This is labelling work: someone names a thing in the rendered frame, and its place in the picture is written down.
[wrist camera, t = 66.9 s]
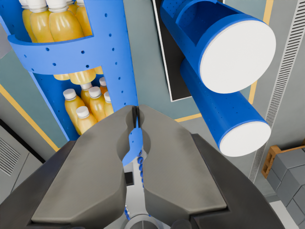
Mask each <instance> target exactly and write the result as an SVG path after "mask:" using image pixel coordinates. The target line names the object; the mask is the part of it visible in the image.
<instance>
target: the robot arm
mask: <svg viewBox="0 0 305 229"><path fill-rule="evenodd" d="M137 120H138V128H141V130H142V134H143V149H144V151H145V152H146V153H147V154H148V156H147V157H146V159H145V160H144V161H143V186H144V198H145V208H146V211H147V213H148V214H149V215H150V216H152V217H154V218H156V219H158V220H159V221H161V222H163V223H165V224H166V225H168V226H170V227H171V228H170V229H285V227H284V225H283V224H282V222H281V220H280V219H279V217H278V215H277V214H276V212H275V211H274V210H273V208H272V206H271V205H270V204H269V202H268V201H267V200H266V198H265V197H264V196H263V194H262V193H261V192H260V191H259V189H258V188H257V187H256V186H255V185H254V184H253V183H252V182H251V181H250V180H249V179H248V178H247V177H246V176H245V175H244V174H243V173H242V172H241V171H240V170H239V169H238V168H237V167H236V166H235V165H234V164H232V163H231V162H230V161H229V160H228V159H227V158H225V157H224V156H223V155H222V154H221V153H220V152H218V151H217V150H216V149H215V148H214V147H213V146H211V145H210V144H209V143H208V142H207V141H206V140H204V139H203V138H202V137H201V136H200V135H199V134H192V133H191V132H190V131H189V130H188V129H186V128H185V127H184V126H183V125H181V124H180V123H178V122H177V121H175V120H174V119H172V118H170V117H168V116H166V115H164V114H163V113H161V112H159V111H157V110H155V109H153V108H151V107H149V106H147V105H144V104H142V105H139V106H134V105H126V106H124V107H123V108H121V109H119V110H118V111H116V112H114V113H112V114H111V115H109V116H107V117H106V118H104V119H102V120H101V121H99V122H97V123H96V124H94V125H93V126H92V127H90V128H89V129H88V130H87V131H85V132H84V133H83V134H82V135H81V136H80V137H79V138H78V139H77V140H69V141H68V142H67V143H66V144H65V145H64V146H63V147H62V148H60V149H59V150H58V151H57V152H56V153H55V154H54V155H52V156H51V157H50V158H49V159H48V160H47V161H46V162H44V163H43V164H42V165H41V166H40V167H39V168H38V169H37V170H36V171H35V172H34V173H32V174H31V175H30V176H29V177H28V178H27V179H26V180H25V181H23V182H22V183H21V184H20V185H19V186H18V187H17V188H16V189H15V190H14V191H13V192H12V193H11V194H10V195H9V196H8V197H7V198H6V199H5V200H4V201H3V202H2V203H1V204H0V229H104V228H105V227H107V226H108V225H109V224H111V223H112V222H114V221H115V220H117V219H118V218H120V217H121V216H122V214H123V213H124V211H125V204H126V195H127V186H126V180H125V174H124V168H123V163H122V161H123V159H124V157H125V155H126V154H127V153H128V152H129V151H130V144H129V135H130V133H131V132H132V131H133V129H134V128H136V125H137Z"/></svg>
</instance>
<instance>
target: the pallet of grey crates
mask: <svg viewBox="0 0 305 229"><path fill-rule="evenodd" d="M261 173H262V174H263V176H264V177H265V179H267V181H268V182H269V184H270V185H271V187H272V188H273V190H274V191H275V192H276V194H277V195H278V197H279V198H280V200H281V202H282V203H283V205H284V206H285V207H286V210H287V211H288V213H289V214H290V216H291V217H292V219H293V220H294V222H295V224H296V225H297V226H298V228H299V229H305V138H304V140H303V142H302V144H301V146H300V147H297V148H292V149H287V150H283V151H281V150H280V149H279V147H278V146H277V145H274V146H270V148H269V151H268V154H267V157H266V160H265V162H264V165H263V168H262V171H261Z"/></svg>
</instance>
